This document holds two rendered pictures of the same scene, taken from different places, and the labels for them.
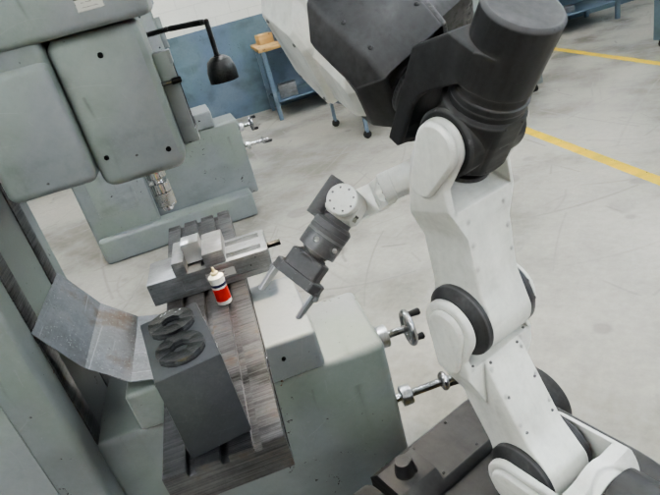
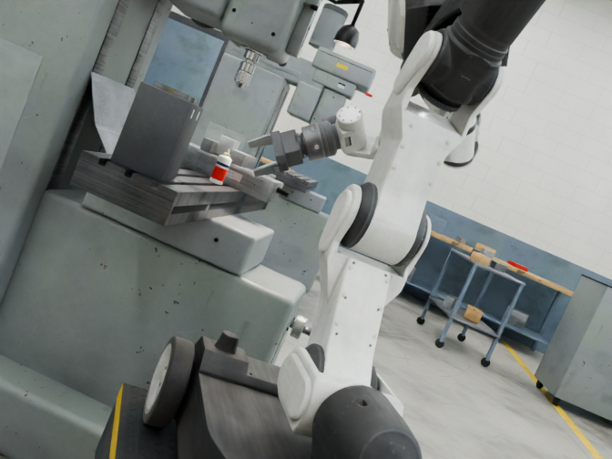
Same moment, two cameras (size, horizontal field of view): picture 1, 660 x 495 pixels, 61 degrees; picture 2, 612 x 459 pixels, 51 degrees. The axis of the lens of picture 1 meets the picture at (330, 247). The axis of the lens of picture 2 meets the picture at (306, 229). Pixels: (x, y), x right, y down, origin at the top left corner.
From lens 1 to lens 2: 0.85 m
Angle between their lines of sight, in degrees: 24
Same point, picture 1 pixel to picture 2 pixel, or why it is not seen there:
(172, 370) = (157, 87)
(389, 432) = not seen: hidden behind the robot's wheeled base
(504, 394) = (343, 291)
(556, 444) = (351, 365)
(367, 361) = (270, 307)
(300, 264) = (287, 140)
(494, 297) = (391, 200)
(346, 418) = not seen: hidden behind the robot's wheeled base
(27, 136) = not seen: outside the picture
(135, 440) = (69, 209)
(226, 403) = (164, 142)
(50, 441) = (29, 143)
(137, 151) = (254, 21)
